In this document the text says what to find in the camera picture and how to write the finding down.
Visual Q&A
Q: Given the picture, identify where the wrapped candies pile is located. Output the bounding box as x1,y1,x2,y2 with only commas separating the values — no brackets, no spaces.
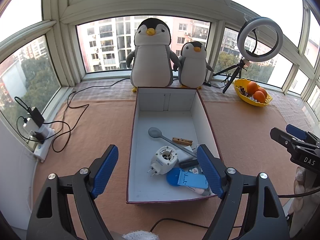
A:
238,86,256,102

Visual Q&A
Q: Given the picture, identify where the black small cylinder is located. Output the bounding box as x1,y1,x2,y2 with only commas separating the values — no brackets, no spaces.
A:
179,159,199,169

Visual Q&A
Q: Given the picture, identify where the grey plastic spoon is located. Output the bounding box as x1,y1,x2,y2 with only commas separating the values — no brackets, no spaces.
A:
148,127,197,158

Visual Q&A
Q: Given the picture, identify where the white usb charger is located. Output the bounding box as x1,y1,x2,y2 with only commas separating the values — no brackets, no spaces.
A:
176,146,197,163

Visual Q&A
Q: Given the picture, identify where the checkered cloth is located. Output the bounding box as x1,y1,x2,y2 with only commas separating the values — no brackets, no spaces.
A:
74,79,317,132

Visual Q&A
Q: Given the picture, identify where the blue round tape measure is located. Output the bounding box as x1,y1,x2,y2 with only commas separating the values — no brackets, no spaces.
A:
166,167,184,187

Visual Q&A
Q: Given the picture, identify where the orange fruit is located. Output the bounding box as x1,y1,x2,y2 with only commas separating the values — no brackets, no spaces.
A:
253,90,266,103
258,87,267,98
246,81,259,95

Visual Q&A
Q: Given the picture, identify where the black power adapter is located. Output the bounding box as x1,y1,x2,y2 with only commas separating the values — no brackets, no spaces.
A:
28,107,44,128

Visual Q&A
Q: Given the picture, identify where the orange fruit front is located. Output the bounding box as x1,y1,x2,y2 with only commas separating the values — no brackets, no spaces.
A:
253,90,266,103

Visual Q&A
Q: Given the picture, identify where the orange fruit back right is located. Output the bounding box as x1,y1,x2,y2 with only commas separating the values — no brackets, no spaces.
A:
258,87,267,98

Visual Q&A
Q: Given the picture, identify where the orange fruit back left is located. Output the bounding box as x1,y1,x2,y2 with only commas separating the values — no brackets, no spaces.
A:
246,81,259,95

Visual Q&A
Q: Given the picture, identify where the white ring light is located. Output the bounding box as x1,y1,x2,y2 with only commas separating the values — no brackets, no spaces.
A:
237,17,284,62

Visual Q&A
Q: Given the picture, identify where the white plug-in device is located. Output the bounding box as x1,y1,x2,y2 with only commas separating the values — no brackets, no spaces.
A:
147,146,178,176

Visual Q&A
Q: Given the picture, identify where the black tripod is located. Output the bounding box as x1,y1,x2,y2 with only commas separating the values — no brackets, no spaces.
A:
213,59,251,94

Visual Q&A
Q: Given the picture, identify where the white power strip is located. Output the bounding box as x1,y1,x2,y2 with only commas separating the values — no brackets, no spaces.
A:
23,119,55,163

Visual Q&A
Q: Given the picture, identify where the yellow leaf-shaped bowl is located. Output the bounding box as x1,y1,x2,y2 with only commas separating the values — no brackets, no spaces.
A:
233,79,273,107

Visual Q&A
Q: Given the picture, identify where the wooden clothespin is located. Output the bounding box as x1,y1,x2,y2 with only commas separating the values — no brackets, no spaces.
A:
172,137,193,146

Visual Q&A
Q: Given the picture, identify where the blue phone stand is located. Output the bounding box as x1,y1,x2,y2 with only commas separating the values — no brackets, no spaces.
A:
177,170,209,189

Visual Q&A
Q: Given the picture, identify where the large plush penguin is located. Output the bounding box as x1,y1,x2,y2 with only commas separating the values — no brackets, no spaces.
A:
126,18,181,92

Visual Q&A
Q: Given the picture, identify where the small plush penguin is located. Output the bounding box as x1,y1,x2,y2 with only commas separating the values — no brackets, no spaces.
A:
173,41,213,89

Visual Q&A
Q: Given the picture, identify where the white pink tube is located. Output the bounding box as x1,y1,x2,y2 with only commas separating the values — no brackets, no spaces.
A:
191,187,211,196

